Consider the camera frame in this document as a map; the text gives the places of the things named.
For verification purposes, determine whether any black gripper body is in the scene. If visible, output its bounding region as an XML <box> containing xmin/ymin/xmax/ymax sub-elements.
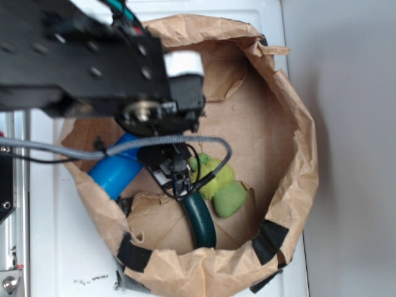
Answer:
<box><xmin>137</xmin><ymin>144</ymin><xmax>192</xmax><ymax>198</ymax></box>

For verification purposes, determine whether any silver metal rail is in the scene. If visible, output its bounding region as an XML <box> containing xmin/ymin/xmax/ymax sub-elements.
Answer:
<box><xmin>0</xmin><ymin>110</ymin><xmax>32</xmax><ymax>297</ymax></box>

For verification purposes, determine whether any grey braided cable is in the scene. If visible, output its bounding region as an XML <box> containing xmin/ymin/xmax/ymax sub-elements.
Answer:
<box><xmin>0</xmin><ymin>135</ymin><xmax>233</xmax><ymax>190</ymax></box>

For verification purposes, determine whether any black metal bracket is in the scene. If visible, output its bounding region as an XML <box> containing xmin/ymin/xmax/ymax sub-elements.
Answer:
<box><xmin>0</xmin><ymin>154</ymin><xmax>16</xmax><ymax>225</ymax></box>

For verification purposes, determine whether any green plush toy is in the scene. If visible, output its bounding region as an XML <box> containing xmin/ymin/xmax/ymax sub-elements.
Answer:
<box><xmin>188</xmin><ymin>153</ymin><xmax>247</xmax><ymax>218</ymax></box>

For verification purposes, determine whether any brown paper bag bin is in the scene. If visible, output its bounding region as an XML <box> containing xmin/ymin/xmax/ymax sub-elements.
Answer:
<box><xmin>67</xmin><ymin>14</ymin><xmax>319</xmax><ymax>296</ymax></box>

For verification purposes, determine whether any thin black wire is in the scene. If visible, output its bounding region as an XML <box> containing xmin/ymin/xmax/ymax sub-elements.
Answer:
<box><xmin>26</xmin><ymin>137</ymin><xmax>201</xmax><ymax>202</ymax></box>

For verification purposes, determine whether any blue plastic bottle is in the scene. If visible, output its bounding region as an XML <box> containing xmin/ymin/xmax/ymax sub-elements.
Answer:
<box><xmin>88</xmin><ymin>147</ymin><xmax>142</xmax><ymax>200</ymax></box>

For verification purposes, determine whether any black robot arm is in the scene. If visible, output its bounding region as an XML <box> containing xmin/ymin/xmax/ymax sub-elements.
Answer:
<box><xmin>1</xmin><ymin>1</ymin><xmax>205</xmax><ymax>200</ymax></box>

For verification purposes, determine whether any dark green toy cucumber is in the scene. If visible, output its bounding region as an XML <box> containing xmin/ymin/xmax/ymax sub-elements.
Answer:
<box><xmin>181</xmin><ymin>192</ymin><xmax>217</xmax><ymax>248</ymax></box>

